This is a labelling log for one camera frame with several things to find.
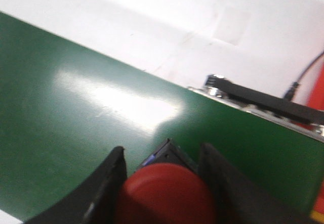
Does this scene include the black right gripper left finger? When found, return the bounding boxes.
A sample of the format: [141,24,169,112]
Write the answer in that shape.
[25,146,127,223]

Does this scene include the red plastic bin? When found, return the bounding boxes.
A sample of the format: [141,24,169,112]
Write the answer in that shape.
[295,64,323,223]

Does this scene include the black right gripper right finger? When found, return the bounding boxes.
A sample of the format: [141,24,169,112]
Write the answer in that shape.
[198,143,313,223]

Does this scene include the green conveyor belt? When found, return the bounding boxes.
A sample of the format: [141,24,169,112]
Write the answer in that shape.
[1,14,323,220]

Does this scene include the dark sensor cable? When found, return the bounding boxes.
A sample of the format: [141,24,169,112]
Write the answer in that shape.
[283,51,324,100]

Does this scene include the aluminium conveyor frame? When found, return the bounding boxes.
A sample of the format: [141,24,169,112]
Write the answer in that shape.
[187,87,323,143]

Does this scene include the red mushroom push button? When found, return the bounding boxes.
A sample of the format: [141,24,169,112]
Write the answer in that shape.
[113,139,218,223]

